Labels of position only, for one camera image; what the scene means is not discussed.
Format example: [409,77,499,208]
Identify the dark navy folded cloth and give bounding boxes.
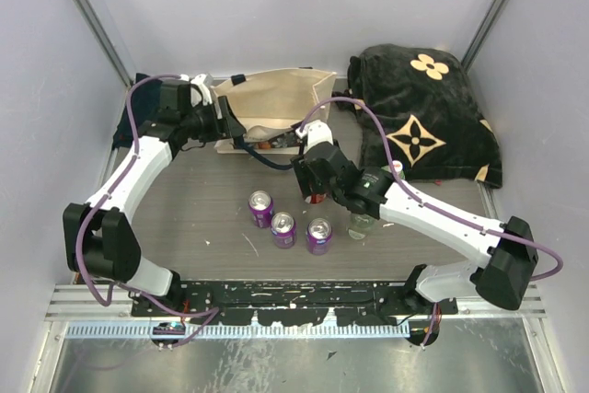
[112,80,162,149]

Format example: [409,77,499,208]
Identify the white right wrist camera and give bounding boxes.
[295,120,333,154]

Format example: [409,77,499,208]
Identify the orange juice bottle green label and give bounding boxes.
[389,160,406,180]

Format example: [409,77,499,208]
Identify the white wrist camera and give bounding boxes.
[179,73,213,107]
[295,120,333,154]

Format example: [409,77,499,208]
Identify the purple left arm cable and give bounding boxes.
[75,73,222,349]

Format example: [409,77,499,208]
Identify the aluminium slotted rail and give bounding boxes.
[64,320,410,340]

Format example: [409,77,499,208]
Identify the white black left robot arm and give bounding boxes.
[63,74,245,316]

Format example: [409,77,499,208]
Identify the beige canvas tote bag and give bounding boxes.
[213,68,337,170]

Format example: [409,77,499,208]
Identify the red cola can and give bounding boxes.
[305,192,327,204]

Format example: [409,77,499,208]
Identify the purple soda can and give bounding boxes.
[306,218,332,256]
[248,191,274,228]
[271,212,296,249]

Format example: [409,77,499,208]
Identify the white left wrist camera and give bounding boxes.
[179,73,213,107]

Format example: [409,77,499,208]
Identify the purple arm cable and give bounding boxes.
[75,73,222,349]
[298,97,565,349]

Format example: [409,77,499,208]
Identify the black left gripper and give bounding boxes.
[183,96,248,144]

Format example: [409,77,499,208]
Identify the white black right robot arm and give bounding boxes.
[291,143,538,314]

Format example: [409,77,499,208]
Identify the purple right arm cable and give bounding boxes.
[298,97,565,349]

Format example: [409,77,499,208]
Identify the black mounting base plate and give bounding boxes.
[131,279,459,328]

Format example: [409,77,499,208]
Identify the clear bottle green cap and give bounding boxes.
[347,213,376,240]

